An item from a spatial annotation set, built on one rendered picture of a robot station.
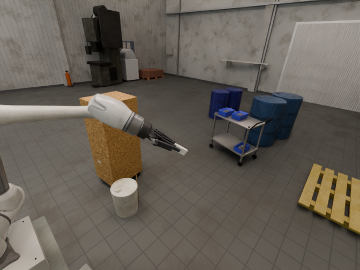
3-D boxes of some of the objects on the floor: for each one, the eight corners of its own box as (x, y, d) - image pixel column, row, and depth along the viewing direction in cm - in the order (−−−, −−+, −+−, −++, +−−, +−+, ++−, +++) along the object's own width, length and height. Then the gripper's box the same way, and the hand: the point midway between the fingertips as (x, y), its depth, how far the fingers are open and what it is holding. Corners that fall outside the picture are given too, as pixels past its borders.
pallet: (312, 167, 311) (314, 162, 306) (377, 193, 260) (381, 188, 254) (291, 205, 234) (294, 199, 228) (379, 253, 182) (385, 247, 177)
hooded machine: (132, 78, 994) (130, 48, 923) (139, 80, 955) (137, 49, 884) (120, 80, 942) (117, 48, 871) (127, 82, 903) (124, 49, 832)
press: (114, 80, 921) (105, 8, 777) (130, 85, 838) (123, 6, 694) (83, 84, 815) (66, 1, 671) (97, 90, 732) (81, -3, 588)
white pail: (132, 194, 239) (128, 167, 217) (145, 207, 221) (143, 179, 199) (110, 208, 217) (104, 179, 196) (122, 224, 200) (118, 194, 178)
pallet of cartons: (154, 75, 1102) (154, 67, 1080) (165, 78, 1044) (165, 69, 1022) (136, 77, 1011) (135, 69, 989) (147, 80, 953) (147, 71, 931)
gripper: (142, 127, 66) (192, 154, 74) (145, 115, 78) (188, 140, 85) (133, 141, 69) (182, 166, 76) (137, 128, 80) (180, 151, 88)
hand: (179, 149), depth 80 cm, fingers closed
